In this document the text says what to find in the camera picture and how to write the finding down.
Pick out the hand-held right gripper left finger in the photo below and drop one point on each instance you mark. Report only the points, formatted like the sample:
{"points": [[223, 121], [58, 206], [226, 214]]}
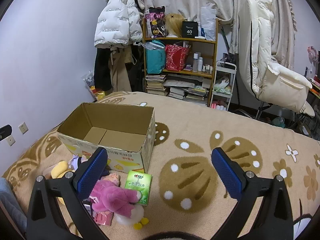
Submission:
{"points": [[91, 172]]}

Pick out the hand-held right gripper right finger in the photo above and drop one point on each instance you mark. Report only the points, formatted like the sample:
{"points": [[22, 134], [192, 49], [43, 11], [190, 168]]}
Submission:
{"points": [[226, 175]]}

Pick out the purple-haired doll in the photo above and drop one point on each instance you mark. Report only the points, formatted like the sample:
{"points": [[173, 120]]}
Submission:
{"points": [[76, 163]]}

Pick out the yellow plush toy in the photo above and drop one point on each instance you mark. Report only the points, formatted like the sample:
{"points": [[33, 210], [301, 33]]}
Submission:
{"points": [[61, 168]]}

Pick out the green tissue pack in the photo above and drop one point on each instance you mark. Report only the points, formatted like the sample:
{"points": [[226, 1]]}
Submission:
{"points": [[138, 180]]}

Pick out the white duck plush toy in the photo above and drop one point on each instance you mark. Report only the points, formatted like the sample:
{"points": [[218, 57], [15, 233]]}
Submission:
{"points": [[130, 216]]}

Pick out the cardboard box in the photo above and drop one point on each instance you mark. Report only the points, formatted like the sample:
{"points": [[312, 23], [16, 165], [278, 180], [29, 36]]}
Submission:
{"points": [[120, 120]]}

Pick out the small black packet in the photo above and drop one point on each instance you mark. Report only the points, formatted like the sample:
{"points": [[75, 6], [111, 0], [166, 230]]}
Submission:
{"points": [[87, 206]]}

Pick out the teal round object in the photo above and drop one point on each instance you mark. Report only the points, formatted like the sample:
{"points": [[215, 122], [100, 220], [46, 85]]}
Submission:
{"points": [[278, 122]]}

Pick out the wide stack of books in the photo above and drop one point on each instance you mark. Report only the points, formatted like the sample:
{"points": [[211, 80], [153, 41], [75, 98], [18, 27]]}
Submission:
{"points": [[190, 96]]}

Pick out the person's jeans leg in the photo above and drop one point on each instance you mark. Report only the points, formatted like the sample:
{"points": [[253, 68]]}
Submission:
{"points": [[10, 205]]}

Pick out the plastic bag of snacks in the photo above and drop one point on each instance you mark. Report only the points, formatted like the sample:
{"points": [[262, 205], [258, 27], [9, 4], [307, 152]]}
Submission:
{"points": [[93, 85]]}

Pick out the white trolley cart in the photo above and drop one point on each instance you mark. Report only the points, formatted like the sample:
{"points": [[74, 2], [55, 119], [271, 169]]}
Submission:
{"points": [[223, 85]]}

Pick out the pile of papers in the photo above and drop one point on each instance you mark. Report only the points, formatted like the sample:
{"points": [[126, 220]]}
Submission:
{"points": [[185, 81]]}

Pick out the black hanging garment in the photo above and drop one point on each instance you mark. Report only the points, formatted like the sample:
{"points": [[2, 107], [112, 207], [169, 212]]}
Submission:
{"points": [[102, 67]]}

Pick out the row of small bottles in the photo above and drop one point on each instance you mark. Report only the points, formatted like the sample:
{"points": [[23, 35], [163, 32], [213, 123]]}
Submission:
{"points": [[207, 69]]}

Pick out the beige hanging coat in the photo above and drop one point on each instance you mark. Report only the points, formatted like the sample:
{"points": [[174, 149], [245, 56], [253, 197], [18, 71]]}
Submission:
{"points": [[120, 67]]}

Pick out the dark hanging garment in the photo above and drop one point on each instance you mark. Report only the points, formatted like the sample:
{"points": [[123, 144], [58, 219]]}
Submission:
{"points": [[137, 70]]}

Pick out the slim white bottle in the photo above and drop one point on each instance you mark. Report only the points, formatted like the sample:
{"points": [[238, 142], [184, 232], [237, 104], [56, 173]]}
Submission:
{"points": [[200, 65]]}

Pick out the tall white bottle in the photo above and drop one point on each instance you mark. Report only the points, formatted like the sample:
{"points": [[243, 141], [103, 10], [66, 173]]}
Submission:
{"points": [[196, 62]]}

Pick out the cream padded chair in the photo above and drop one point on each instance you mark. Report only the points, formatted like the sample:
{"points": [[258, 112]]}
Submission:
{"points": [[260, 55]]}

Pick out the red patterned bag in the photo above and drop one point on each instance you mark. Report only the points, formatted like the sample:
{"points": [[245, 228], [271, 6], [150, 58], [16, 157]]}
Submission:
{"points": [[176, 57]]}

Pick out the teal bag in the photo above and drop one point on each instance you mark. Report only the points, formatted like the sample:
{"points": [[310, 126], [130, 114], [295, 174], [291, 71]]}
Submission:
{"points": [[155, 60]]}

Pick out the wooden shelf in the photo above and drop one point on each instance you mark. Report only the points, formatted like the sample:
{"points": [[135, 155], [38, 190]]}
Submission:
{"points": [[180, 38]]}

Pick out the black box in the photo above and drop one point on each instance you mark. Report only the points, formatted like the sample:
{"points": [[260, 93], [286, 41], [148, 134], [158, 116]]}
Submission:
{"points": [[189, 30]]}

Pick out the white puffer jacket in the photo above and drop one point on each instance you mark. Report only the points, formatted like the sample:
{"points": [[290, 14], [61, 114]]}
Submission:
{"points": [[112, 22]]}

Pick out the clear plastic bag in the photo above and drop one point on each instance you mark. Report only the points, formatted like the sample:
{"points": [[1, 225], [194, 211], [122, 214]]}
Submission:
{"points": [[208, 22]]}

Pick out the blonde wig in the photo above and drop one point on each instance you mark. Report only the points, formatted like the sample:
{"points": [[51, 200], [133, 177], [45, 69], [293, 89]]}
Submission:
{"points": [[173, 23]]}

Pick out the black pink patterned bag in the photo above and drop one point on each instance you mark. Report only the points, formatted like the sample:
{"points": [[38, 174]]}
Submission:
{"points": [[155, 22]]}

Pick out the white wall socket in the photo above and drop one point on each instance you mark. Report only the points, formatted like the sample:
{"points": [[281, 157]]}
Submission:
{"points": [[23, 127], [11, 141]]}

